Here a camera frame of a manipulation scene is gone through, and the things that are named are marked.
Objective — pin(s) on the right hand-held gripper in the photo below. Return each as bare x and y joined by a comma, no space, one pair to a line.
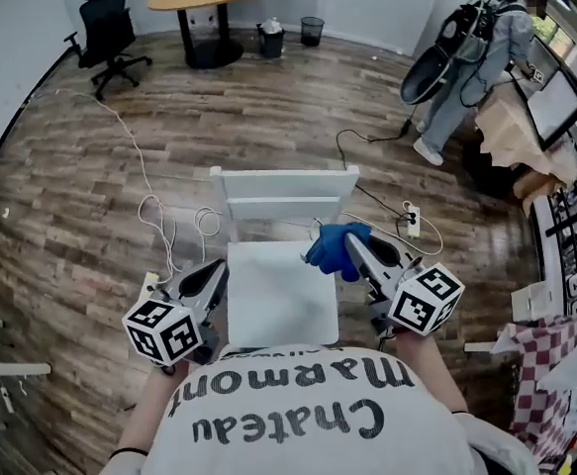
426,300

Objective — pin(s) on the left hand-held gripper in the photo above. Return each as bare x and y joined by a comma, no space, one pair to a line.
164,334

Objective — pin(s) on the blue wiping cloth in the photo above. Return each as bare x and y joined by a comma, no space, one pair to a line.
332,250

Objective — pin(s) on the white wooden chair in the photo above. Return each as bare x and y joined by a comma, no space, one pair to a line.
278,290

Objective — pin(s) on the person's left forearm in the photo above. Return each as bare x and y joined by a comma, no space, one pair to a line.
144,408

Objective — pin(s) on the person's right forearm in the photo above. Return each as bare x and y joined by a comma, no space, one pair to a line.
426,374

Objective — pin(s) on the black office chair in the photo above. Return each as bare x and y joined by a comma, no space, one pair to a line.
107,18

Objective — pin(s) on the white microwave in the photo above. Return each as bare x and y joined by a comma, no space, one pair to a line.
535,300

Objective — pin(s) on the person's white printed t-shirt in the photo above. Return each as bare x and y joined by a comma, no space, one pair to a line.
308,413

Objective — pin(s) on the beige cloth covered table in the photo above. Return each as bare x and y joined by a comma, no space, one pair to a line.
506,126

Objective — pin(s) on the black metal railing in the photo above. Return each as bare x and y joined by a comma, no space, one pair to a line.
560,218

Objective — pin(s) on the pink checkered tablecloth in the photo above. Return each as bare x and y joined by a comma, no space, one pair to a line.
535,364

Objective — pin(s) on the slim white power strip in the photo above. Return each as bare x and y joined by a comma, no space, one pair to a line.
7,399

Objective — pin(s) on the black framed white board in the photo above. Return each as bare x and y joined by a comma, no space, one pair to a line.
555,112

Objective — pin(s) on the black mesh waste bin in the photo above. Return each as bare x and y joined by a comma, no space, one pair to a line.
313,30

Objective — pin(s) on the black bin with white trash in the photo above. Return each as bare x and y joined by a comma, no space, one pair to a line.
270,42

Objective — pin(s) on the white frame table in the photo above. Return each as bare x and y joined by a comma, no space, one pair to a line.
21,368

